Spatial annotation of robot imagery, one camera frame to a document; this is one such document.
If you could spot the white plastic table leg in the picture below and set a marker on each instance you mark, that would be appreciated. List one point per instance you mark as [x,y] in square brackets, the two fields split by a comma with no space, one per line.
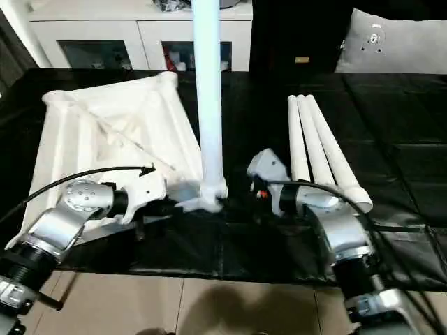
[335,150]
[209,104]
[316,146]
[297,139]

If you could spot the white plastic table top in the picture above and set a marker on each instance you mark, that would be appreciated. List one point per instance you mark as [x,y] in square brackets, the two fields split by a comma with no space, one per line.
[104,132]

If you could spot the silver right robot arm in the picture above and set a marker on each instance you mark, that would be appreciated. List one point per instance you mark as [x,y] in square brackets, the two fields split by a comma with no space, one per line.
[342,223]

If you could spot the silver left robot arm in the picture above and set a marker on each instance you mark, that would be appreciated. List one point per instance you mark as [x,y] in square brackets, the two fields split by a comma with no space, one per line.
[80,199]

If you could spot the black work mat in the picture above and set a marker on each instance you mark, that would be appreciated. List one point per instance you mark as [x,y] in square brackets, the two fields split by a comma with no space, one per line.
[384,122]

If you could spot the small red bottle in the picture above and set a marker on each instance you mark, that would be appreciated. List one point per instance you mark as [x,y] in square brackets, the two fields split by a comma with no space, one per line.
[167,59]

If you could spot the black box with gold label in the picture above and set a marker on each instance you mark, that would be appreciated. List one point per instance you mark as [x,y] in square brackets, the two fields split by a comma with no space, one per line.
[300,31]

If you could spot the white cabinet with glass doors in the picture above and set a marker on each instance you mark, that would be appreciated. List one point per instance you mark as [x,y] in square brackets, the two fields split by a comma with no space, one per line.
[139,31]

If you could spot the grey printed cushion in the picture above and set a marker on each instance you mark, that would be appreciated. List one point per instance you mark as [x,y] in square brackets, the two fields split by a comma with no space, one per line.
[401,45]

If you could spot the black tangled item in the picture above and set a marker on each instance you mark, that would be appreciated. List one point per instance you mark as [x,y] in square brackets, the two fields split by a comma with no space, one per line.
[167,5]

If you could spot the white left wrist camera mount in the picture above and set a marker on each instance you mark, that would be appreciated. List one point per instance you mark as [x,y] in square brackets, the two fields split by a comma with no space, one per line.
[139,192]

